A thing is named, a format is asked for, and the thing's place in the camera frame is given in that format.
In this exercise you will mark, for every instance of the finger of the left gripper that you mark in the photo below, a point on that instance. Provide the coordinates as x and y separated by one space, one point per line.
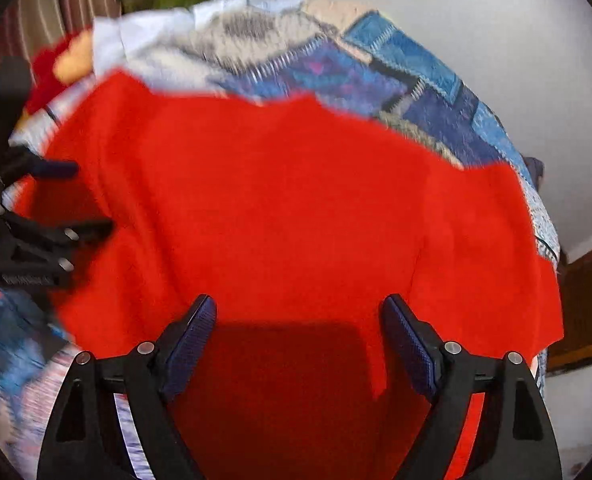
33 256
21 162

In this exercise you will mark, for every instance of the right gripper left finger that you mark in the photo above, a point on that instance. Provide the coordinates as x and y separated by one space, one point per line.
111 415

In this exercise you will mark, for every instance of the red garment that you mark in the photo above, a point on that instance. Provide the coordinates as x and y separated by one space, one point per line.
298 221

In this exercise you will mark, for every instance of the red plush toy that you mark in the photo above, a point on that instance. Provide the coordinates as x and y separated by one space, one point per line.
57 67

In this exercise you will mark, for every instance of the striped curtain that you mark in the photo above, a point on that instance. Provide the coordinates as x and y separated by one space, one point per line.
51 5

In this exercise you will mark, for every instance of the brown wooden door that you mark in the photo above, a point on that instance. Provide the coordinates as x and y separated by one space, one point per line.
574 350

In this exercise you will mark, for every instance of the blue patchwork bedspread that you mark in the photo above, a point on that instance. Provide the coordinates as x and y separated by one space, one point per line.
349 58

